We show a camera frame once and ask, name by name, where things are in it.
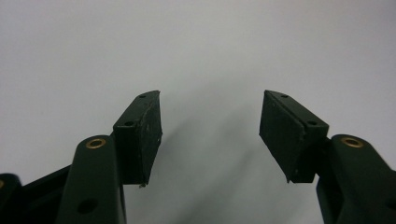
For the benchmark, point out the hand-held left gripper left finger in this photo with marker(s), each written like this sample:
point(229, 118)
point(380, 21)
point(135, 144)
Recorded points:
point(137, 143)

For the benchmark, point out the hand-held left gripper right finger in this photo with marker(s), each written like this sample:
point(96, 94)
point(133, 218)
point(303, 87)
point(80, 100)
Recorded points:
point(292, 140)

